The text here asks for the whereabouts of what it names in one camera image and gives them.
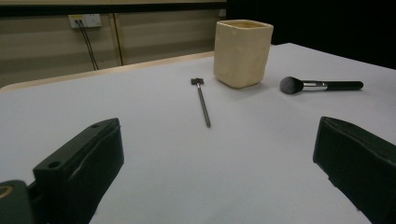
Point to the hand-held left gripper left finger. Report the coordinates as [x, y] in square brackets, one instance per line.
[81, 168]

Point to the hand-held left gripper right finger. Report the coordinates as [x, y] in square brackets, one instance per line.
[358, 161]

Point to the large black makeup brush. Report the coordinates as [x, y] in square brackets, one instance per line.
[291, 85]

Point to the thin black eyebrow brush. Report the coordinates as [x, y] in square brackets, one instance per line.
[202, 104]

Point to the beige square cup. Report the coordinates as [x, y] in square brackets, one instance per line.
[241, 56]

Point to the wooden table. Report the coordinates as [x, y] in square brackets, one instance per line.
[93, 73]

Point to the white table cover sheet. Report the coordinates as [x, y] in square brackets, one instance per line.
[249, 161]

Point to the white wall socket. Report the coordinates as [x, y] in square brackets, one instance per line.
[90, 20]

